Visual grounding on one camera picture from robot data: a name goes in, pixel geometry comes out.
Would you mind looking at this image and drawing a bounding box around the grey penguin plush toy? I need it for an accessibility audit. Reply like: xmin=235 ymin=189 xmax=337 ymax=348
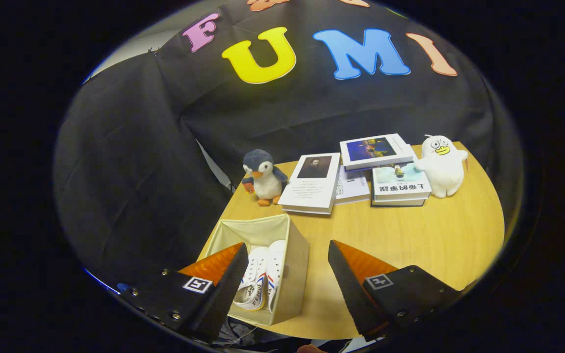
xmin=242 ymin=149 xmax=289 ymax=206

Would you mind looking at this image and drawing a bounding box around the white book with portrait cover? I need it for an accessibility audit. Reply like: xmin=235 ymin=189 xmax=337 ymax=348
xmin=278 ymin=152 xmax=341 ymax=216

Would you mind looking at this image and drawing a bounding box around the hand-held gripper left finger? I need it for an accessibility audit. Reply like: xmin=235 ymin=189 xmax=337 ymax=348
xmin=118 ymin=242 xmax=250 ymax=343

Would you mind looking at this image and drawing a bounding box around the thin white booklet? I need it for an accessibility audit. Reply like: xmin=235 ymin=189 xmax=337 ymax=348
xmin=334 ymin=164 xmax=371 ymax=205

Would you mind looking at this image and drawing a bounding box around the beige fabric storage box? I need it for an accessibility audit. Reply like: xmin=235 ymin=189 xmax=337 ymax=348
xmin=197 ymin=213 xmax=310 ymax=327

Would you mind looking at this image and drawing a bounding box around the dark-edged book under teal book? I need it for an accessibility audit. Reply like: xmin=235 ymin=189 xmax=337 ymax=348
xmin=371 ymin=196 xmax=426 ymax=207

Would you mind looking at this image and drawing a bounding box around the white book with night photo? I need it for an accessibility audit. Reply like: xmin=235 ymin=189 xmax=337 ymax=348
xmin=340 ymin=133 xmax=414 ymax=171

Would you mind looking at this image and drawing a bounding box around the white duck plush toy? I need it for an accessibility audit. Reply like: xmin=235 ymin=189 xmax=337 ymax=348
xmin=414 ymin=135 xmax=468 ymax=199

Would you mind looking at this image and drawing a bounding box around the white canvas shoe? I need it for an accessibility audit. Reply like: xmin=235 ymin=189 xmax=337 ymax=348
xmin=265 ymin=240 xmax=287 ymax=309
xmin=233 ymin=247 xmax=269 ymax=311

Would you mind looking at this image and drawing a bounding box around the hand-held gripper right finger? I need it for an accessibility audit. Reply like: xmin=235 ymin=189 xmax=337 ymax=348
xmin=328 ymin=239 xmax=462 ymax=339

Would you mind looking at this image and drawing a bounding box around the black backdrop cloth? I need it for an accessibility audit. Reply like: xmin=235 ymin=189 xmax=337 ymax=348
xmin=54 ymin=0 xmax=523 ymax=290

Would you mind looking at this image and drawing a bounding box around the thick book with teal cover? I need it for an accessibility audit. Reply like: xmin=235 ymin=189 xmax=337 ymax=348
xmin=371 ymin=162 xmax=432 ymax=202

